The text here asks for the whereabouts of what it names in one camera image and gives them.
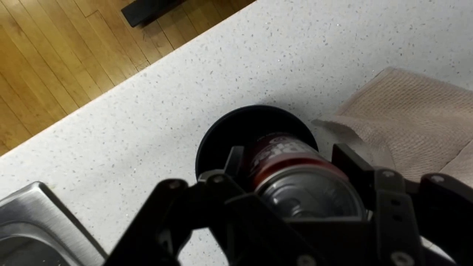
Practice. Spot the black desk frame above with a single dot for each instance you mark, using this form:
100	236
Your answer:
148	10

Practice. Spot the beige cloth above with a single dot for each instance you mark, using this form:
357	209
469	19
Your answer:
419	119

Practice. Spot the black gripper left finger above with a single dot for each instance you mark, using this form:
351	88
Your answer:
197	227

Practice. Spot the black bowl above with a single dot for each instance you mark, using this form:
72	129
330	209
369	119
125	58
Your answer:
231	128

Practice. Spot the steel double sink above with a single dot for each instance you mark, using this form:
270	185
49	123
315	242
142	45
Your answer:
35	227

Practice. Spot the red soda can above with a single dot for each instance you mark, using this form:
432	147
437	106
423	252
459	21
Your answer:
305	187

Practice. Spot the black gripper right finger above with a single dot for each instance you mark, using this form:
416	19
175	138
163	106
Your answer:
394	217

